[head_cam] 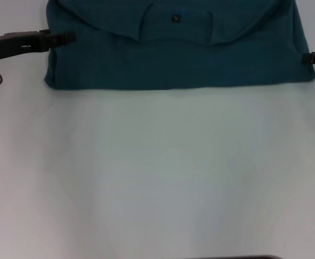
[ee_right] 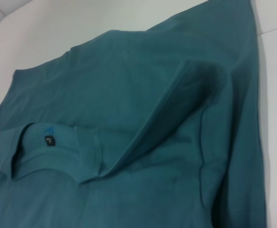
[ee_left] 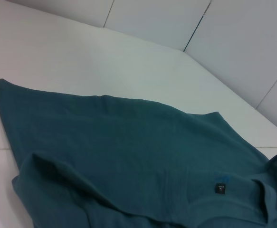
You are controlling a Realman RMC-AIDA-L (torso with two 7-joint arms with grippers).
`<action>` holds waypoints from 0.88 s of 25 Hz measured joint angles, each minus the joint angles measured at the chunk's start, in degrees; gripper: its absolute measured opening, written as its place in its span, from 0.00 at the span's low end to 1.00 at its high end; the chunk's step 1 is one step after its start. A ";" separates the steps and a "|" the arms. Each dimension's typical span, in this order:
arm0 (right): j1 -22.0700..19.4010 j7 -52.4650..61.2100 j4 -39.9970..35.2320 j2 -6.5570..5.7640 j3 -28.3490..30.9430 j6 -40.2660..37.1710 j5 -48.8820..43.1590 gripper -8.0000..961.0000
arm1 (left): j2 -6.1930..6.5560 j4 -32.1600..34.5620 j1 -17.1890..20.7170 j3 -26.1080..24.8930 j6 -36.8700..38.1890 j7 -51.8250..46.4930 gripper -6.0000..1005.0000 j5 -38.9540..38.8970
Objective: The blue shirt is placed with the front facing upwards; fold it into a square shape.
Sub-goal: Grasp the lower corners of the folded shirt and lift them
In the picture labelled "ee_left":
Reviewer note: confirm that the teal T-shirt with FREE print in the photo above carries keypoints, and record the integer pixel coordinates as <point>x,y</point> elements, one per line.
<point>128,154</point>

